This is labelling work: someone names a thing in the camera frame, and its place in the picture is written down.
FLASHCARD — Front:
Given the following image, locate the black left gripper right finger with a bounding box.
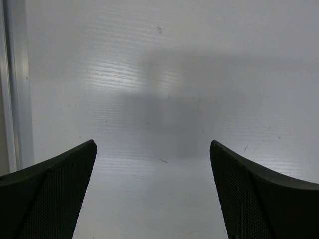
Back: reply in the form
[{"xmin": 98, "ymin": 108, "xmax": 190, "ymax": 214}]
[{"xmin": 210, "ymin": 140, "xmax": 319, "ymax": 239}]

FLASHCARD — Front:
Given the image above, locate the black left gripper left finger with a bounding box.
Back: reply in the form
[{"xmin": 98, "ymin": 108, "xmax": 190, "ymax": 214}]
[{"xmin": 0, "ymin": 139, "xmax": 97, "ymax": 239}]

